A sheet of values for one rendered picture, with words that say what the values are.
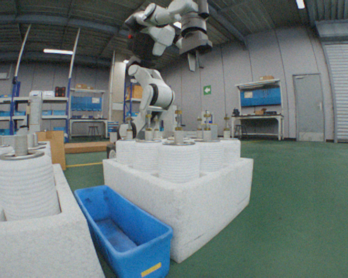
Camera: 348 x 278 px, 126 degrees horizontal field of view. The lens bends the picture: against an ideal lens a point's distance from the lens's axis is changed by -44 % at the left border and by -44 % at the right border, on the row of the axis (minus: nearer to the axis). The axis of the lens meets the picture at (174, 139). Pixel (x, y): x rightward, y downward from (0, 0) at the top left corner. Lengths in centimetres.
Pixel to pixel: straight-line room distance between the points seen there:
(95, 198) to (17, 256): 34
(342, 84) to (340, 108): 76
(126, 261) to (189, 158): 22
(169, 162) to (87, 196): 28
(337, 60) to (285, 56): 182
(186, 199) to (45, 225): 22
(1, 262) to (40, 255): 6
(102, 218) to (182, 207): 31
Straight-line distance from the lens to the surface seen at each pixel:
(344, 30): 603
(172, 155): 32
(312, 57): 587
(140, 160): 42
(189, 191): 29
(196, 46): 51
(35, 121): 243
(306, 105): 541
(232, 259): 40
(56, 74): 921
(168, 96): 98
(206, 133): 44
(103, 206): 52
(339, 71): 575
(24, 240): 22
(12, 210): 24
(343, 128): 544
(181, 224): 30
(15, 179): 22
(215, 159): 41
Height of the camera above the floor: 28
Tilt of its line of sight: 3 degrees down
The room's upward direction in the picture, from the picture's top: straight up
